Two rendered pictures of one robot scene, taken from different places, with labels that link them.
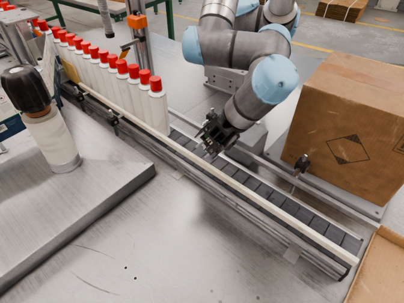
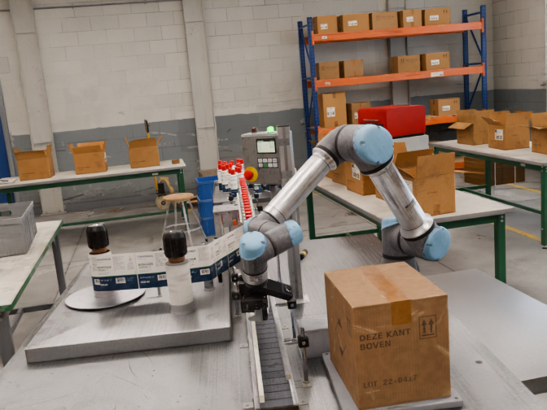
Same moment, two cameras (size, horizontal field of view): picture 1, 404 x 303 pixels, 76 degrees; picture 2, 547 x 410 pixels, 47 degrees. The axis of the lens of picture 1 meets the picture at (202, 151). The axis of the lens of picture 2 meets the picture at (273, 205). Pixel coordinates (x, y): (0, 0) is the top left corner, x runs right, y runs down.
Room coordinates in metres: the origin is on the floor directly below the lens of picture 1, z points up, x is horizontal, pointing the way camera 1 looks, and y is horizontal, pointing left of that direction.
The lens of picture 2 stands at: (-0.71, -1.37, 1.66)
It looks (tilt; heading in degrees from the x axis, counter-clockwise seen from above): 11 degrees down; 46
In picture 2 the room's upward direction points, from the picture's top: 5 degrees counter-clockwise
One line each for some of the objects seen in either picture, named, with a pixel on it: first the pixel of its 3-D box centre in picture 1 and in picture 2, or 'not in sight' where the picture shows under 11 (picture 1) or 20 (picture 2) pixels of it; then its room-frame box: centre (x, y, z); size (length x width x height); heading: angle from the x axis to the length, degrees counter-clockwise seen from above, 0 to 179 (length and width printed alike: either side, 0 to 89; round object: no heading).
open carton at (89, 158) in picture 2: not in sight; (89, 156); (2.97, 5.43, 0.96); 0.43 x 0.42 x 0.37; 144
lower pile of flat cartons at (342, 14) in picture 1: (341, 8); not in sight; (4.64, -2.27, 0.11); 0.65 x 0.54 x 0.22; 54
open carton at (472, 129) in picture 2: not in sight; (475, 126); (5.84, 1.98, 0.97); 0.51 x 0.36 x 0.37; 150
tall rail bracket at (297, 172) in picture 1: (294, 180); (296, 356); (0.43, -0.24, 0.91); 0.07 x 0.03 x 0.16; 139
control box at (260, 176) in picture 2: not in sight; (268, 157); (0.92, 0.30, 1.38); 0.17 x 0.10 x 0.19; 104
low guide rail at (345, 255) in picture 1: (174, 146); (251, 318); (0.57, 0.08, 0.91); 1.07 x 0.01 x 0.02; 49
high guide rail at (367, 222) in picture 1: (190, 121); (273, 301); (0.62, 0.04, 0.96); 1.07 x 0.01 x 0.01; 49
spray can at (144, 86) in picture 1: (149, 101); not in sight; (0.69, 0.17, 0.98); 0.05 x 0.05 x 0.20
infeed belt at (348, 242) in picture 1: (128, 114); (259, 300); (0.78, 0.28, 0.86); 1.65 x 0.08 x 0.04; 49
